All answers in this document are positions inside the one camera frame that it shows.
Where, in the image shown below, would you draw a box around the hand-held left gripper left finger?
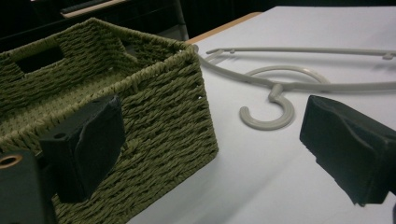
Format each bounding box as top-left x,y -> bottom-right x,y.
0,94 -> 126,224

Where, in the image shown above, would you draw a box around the grey plastic clothes hanger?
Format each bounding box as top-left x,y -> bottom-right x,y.
191,44 -> 396,132

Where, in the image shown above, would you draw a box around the dark shelf with wooden edge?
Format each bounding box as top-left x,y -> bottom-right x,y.
59,0 -> 132,20

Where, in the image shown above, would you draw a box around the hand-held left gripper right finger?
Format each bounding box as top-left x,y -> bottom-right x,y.
299,94 -> 396,207

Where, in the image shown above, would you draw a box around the green woven basket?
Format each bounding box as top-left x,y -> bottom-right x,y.
0,17 -> 219,224

